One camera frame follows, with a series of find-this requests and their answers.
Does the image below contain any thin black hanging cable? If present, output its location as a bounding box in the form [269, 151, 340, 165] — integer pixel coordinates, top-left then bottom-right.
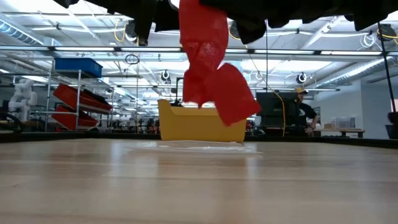
[265, 19, 269, 94]

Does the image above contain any black monitor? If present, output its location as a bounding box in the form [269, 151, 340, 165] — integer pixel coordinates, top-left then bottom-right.
[256, 92, 300, 128]

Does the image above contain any wooden work table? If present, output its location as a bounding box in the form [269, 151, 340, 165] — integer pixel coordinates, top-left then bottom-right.
[312, 128, 365, 139]

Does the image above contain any metal shelf rack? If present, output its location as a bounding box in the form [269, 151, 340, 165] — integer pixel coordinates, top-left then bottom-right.
[30, 58, 144, 133]

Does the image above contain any clear plastic zip bag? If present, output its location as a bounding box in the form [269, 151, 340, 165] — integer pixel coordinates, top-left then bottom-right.
[124, 140, 262, 155]

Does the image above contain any red bandage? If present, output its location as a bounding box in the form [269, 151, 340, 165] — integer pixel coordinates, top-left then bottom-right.
[178, 0, 262, 127]

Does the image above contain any black aluminium table frame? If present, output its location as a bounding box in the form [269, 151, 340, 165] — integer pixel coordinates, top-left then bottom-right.
[0, 132, 398, 149]

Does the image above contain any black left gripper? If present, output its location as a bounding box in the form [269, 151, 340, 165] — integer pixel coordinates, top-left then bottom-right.
[93, 0, 181, 40]

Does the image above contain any yellow hanging cable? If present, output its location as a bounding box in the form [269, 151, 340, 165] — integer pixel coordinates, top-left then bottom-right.
[228, 26, 286, 138]

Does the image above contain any yellow plastic bin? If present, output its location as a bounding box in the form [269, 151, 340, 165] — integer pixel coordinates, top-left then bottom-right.
[157, 99, 248, 143]

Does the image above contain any blue storage bin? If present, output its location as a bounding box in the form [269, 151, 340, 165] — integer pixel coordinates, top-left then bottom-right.
[54, 57, 103, 78]

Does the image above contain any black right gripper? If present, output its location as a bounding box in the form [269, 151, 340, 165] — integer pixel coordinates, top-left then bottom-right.
[198, 0, 312, 45]

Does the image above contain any black camera gantry frame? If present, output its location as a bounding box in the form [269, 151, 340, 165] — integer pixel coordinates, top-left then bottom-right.
[175, 77, 185, 107]

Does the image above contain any red plastic storage bin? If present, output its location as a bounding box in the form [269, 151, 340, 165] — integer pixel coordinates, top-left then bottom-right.
[51, 105, 100, 131]
[52, 83, 113, 111]

